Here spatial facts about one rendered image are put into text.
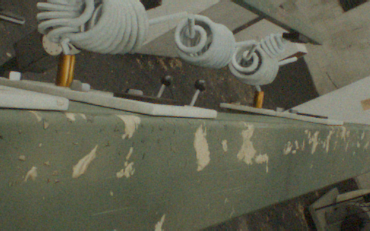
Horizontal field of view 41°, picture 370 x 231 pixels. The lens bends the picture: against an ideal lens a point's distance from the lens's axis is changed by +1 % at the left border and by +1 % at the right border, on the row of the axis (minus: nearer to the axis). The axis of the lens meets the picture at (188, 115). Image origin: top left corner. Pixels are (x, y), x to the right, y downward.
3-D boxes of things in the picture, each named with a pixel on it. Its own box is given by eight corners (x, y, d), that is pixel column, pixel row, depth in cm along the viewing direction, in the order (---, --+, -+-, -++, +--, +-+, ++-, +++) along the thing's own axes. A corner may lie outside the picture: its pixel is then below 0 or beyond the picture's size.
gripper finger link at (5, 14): (21, 23, 113) (-6, 14, 112) (25, 20, 116) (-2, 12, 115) (23, 16, 113) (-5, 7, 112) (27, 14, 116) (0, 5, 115)
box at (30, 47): (34, 49, 209) (63, 30, 200) (41, 74, 206) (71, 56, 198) (10, 44, 198) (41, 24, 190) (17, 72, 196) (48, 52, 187)
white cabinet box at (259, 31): (245, 38, 691) (292, 14, 657) (260, 76, 682) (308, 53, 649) (232, 35, 651) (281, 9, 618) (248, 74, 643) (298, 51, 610)
